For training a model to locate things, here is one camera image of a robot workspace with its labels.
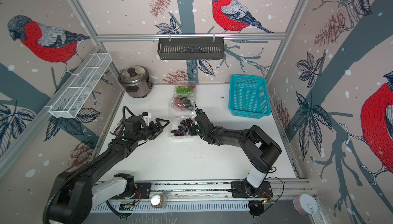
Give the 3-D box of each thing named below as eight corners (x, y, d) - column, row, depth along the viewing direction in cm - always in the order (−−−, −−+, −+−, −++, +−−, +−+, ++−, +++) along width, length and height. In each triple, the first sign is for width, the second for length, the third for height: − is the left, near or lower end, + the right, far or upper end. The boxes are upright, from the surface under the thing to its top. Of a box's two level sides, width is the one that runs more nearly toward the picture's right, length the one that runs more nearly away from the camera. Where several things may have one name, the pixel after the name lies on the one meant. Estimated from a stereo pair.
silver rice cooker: (125, 101, 112) (113, 82, 97) (132, 85, 123) (122, 65, 108) (149, 101, 112) (141, 82, 97) (154, 85, 123) (147, 65, 108)
